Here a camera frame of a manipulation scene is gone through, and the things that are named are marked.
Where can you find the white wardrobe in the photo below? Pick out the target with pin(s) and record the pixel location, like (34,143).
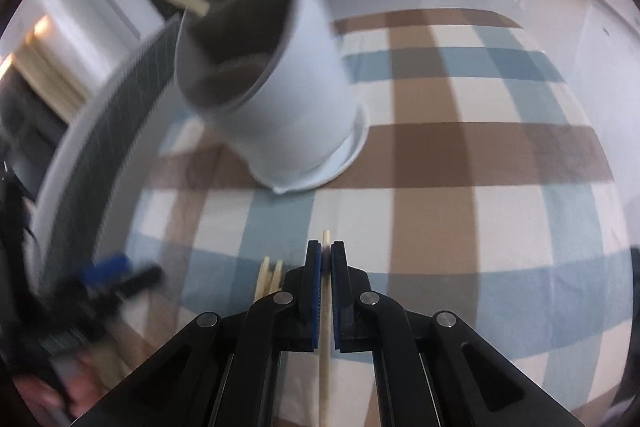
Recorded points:
(80,7)

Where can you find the grey bed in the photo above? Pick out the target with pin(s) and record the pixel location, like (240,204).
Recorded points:
(115,107)

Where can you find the plaid cloth mat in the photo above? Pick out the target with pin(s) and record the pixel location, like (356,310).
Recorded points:
(500,232)

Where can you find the white utensil holder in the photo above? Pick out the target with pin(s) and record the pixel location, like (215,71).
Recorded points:
(295,97)

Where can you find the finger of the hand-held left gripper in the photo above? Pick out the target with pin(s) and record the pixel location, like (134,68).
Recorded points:
(112,271)

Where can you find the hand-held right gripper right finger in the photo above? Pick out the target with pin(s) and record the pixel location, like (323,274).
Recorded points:
(339,282)

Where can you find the beige curtain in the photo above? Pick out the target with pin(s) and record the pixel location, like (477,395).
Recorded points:
(45,77)

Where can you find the person's left hand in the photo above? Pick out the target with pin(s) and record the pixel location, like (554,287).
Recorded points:
(50,399)

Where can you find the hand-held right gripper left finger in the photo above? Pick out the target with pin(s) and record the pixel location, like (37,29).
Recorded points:
(314,279)

